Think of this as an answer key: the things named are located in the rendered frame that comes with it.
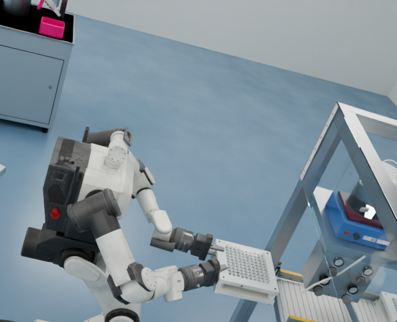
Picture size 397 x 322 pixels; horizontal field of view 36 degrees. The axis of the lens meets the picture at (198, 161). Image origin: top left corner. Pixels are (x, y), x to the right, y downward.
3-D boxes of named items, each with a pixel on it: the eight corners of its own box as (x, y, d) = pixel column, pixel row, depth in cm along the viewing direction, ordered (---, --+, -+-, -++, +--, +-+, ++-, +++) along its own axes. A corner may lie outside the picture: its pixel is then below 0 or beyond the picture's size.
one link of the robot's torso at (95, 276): (115, 344, 252) (52, 267, 229) (118, 312, 267) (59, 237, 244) (147, 331, 249) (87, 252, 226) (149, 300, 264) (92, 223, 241)
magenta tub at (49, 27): (38, 34, 415) (41, 22, 411) (39, 27, 425) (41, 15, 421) (62, 39, 420) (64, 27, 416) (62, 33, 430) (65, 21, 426)
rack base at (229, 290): (264, 263, 261) (266, 259, 259) (272, 305, 240) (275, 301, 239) (209, 250, 256) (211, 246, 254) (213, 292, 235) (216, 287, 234)
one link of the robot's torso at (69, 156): (26, 247, 213) (48, 163, 196) (43, 192, 242) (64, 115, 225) (110, 266, 219) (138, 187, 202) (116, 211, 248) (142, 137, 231)
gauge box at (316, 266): (305, 291, 227) (327, 250, 217) (300, 271, 236) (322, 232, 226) (358, 303, 231) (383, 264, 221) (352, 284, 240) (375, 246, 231)
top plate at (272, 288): (269, 255, 258) (270, 251, 257) (277, 296, 237) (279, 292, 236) (214, 241, 253) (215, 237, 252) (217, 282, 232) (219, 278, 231)
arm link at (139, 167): (122, 180, 266) (100, 153, 248) (149, 166, 265) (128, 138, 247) (130, 200, 259) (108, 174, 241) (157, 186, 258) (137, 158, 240)
